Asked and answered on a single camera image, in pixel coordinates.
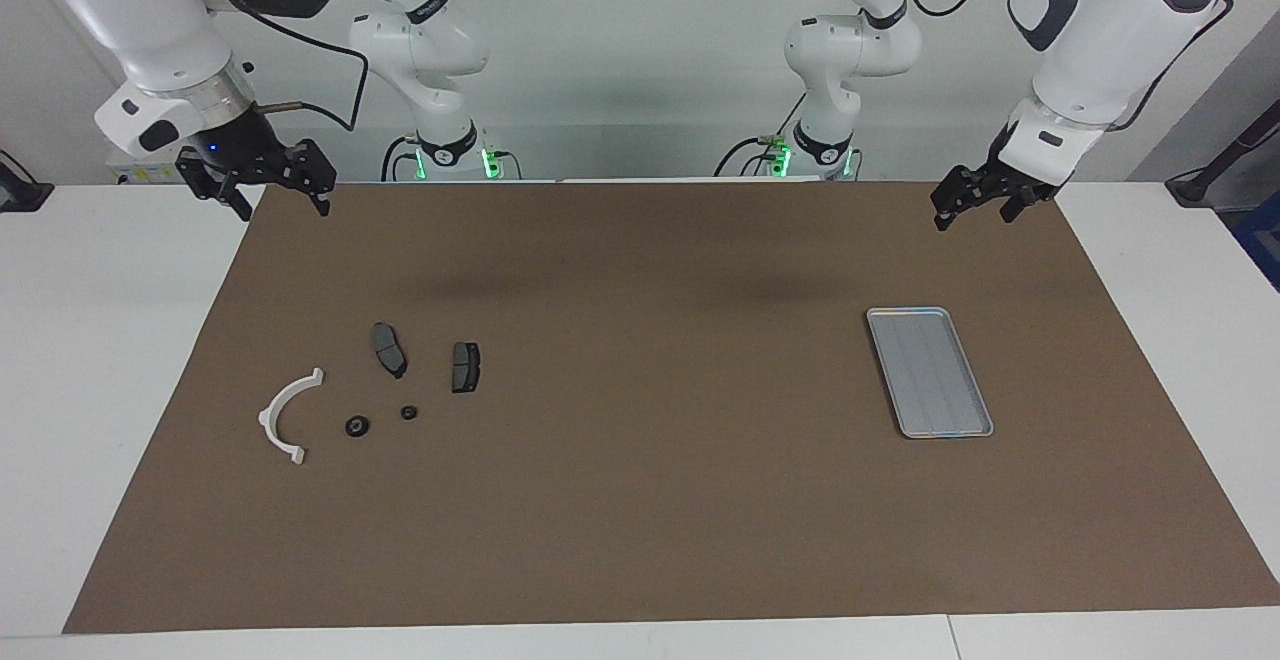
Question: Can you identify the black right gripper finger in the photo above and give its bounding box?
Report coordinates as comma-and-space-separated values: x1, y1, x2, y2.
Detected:
280, 138, 337, 218
178, 152, 253, 223

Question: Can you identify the silver metal tray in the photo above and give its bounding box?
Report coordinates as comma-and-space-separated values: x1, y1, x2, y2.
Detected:
866, 307, 995, 439

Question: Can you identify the white power box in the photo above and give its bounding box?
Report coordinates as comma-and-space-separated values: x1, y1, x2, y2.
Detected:
108, 145, 191, 186

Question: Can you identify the black stand with pole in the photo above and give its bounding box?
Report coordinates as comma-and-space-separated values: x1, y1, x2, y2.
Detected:
1165, 100, 1280, 207

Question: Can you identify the black clamp stand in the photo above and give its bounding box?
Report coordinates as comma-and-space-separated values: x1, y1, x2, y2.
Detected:
0, 148, 54, 213

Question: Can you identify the long curved brake pad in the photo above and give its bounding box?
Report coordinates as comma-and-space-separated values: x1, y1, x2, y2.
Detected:
371, 322, 409, 380

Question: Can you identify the blue crate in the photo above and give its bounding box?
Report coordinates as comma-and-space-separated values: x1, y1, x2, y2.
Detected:
1232, 190, 1280, 293

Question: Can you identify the brown table mat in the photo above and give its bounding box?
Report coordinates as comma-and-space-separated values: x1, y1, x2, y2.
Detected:
62, 180, 1280, 634

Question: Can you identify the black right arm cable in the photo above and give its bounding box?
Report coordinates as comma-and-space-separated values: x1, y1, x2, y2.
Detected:
185, 0, 369, 133

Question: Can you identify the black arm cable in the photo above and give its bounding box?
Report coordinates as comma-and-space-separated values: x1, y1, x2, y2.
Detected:
895, 0, 1236, 133
185, 0, 369, 133

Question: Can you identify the black right base cable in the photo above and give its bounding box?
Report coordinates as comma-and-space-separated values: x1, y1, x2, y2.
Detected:
381, 135, 421, 182

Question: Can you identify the black base cable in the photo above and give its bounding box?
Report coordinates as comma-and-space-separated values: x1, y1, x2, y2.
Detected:
714, 90, 806, 178
381, 135, 421, 182

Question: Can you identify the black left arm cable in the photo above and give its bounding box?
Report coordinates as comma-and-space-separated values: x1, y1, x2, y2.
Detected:
895, 0, 1236, 133

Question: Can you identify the black left base cable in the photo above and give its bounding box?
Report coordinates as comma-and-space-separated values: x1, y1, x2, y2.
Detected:
714, 90, 806, 178

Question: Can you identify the white half-ring bracket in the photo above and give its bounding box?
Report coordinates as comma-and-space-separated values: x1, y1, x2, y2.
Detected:
258, 368, 326, 466

